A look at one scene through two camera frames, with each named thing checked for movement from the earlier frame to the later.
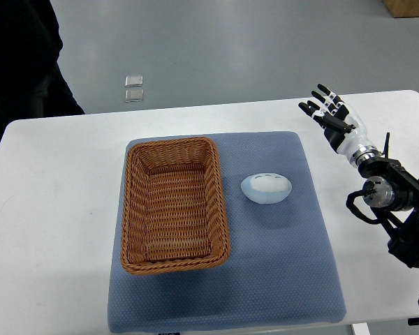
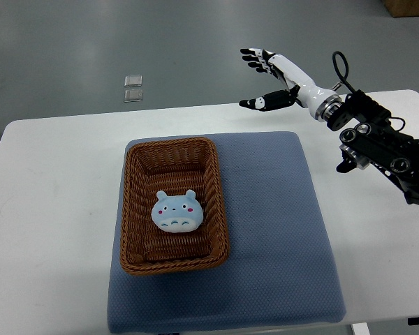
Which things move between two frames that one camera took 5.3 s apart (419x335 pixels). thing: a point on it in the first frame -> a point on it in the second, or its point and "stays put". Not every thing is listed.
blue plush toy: (266, 188) -> (179, 213)
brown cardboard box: (409, 8) stays put
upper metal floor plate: (133, 81) stays put
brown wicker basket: (172, 213) stays put
